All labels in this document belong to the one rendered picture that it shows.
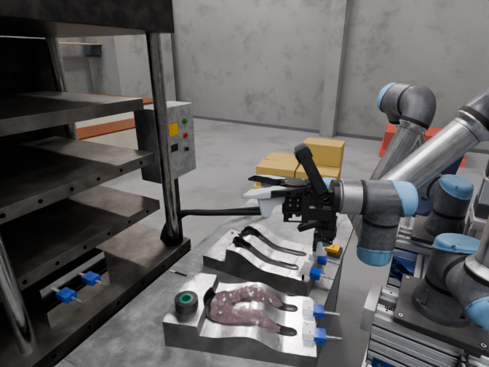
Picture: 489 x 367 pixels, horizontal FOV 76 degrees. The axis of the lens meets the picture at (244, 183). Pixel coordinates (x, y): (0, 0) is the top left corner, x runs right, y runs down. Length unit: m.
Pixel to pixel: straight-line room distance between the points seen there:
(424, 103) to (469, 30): 6.09
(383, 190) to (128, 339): 0.98
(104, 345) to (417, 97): 1.35
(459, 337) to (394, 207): 0.47
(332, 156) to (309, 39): 4.13
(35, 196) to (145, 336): 0.60
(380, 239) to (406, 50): 6.69
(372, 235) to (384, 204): 0.08
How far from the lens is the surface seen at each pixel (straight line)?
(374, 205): 0.68
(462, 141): 0.84
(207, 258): 1.49
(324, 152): 4.14
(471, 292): 0.89
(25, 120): 1.22
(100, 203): 1.70
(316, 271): 1.35
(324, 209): 0.68
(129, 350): 1.25
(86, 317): 1.44
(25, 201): 1.22
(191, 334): 1.14
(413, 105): 1.21
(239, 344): 1.12
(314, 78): 7.71
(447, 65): 7.27
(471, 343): 1.06
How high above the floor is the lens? 1.71
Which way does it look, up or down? 22 degrees down
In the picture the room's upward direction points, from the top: straight up
